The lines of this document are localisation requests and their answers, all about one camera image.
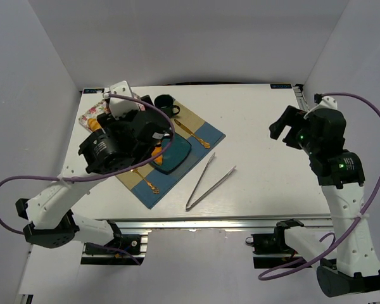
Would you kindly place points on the aluminium table frame rail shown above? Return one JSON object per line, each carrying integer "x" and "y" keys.
{"x": 237, "y": 223}

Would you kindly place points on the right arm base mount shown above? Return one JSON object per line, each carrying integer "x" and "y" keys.
{"x": 270, "y": 249}

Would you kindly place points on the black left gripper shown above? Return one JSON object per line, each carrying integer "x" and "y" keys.
{"x": 146, "y": 127}

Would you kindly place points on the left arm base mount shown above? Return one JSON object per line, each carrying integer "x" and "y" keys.
{"x": 124, "y": 249}

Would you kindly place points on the gold knife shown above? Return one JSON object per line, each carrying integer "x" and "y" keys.
{"x": 205, "y": 144}

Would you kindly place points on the gold fork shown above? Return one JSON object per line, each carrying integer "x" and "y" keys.
{"x": 154, "y": 189}

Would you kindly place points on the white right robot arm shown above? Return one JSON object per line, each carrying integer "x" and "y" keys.
{"x": 349, "y": 265}

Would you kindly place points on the metal tongs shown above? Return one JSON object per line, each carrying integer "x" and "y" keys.
{"x": 207, "y": 183}

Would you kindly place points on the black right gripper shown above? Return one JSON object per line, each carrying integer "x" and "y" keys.
{"x": 291, "y": 125}

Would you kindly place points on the orange croissant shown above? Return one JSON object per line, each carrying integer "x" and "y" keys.
{"x": 157, "y": 154}
{"x": 93, "y": 125}

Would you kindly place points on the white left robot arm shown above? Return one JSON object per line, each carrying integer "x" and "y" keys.
{"x": 126, "y": 138}

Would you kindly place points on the floral tray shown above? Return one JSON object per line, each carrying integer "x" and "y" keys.
{"x": 95, "y": 111}

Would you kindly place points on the dark green mug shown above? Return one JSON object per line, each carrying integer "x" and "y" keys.
{"x": 165, "y": 103}

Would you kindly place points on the blue beige checked placemat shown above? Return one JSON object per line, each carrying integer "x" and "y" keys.
{"x": 163, "y": 182}

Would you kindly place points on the teal square plate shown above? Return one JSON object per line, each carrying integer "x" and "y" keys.
{"x": 174, "y": 156}

